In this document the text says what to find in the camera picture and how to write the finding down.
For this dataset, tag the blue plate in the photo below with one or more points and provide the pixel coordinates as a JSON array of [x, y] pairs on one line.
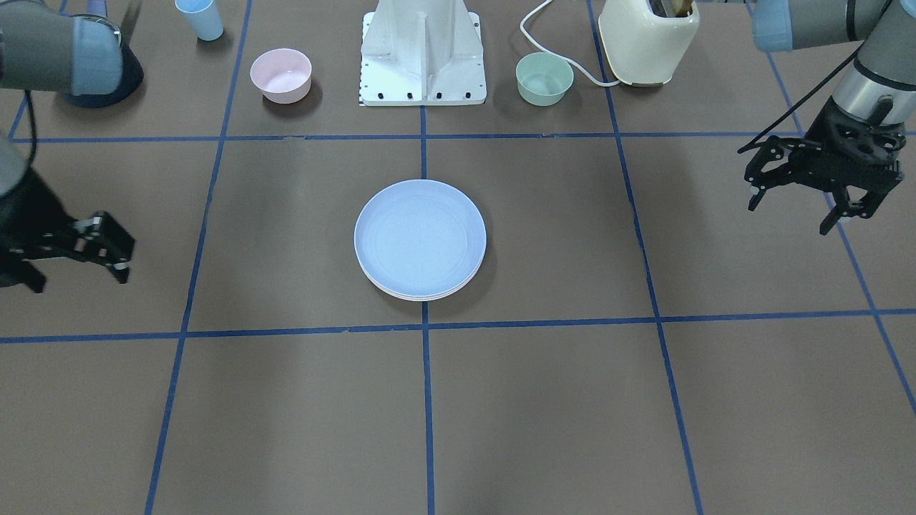
[[420, 240]]

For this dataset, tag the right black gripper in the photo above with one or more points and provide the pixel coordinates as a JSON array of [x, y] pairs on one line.
[[27, 214]]

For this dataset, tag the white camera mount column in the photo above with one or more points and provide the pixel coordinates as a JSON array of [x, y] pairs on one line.
[[422, 54]]

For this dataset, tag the dark blue pot with lid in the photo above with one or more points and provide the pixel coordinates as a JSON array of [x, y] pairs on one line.
[[105, 70]]

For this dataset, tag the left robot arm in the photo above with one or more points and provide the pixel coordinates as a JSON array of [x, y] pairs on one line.
[[882, 65]]

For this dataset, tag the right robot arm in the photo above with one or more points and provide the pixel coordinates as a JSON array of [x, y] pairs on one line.
[[46, 51]]

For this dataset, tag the light blue cup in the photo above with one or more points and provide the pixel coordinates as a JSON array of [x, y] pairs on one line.
[[203, 17]]

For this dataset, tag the pink bowl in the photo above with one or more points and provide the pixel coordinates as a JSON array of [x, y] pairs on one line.
[[283, 75]]

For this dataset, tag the green bowl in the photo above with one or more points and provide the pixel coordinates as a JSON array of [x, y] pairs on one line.
[[543, 79]]

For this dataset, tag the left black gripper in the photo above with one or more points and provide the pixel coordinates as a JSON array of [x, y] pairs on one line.
[[824, 132]]

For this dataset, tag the cream toaster with bread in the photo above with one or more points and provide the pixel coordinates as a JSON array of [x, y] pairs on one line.
[[643, 41]]

